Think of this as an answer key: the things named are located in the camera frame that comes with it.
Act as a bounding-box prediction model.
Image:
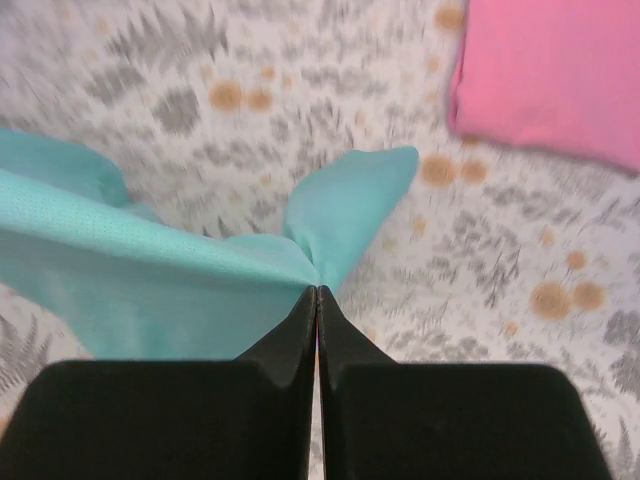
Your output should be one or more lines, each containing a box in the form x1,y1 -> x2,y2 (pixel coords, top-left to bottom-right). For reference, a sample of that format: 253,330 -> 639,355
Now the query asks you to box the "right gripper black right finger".
317,287 -> 610,479

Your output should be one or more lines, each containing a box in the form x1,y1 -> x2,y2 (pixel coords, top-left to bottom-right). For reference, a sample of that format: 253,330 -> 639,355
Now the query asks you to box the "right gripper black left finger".
1,287 -> 317,479

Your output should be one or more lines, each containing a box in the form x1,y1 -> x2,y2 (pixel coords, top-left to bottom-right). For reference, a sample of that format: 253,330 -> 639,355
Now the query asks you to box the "teal t-shirt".
1,129 -> 419,360

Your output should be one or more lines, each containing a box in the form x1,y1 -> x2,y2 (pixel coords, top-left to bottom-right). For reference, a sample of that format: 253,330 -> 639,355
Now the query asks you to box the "floral patterned table mat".
1,1 -> 639,479

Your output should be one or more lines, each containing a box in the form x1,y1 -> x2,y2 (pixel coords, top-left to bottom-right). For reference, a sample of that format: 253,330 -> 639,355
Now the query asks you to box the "folded pink t-shirt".
448,1 -> 639,171

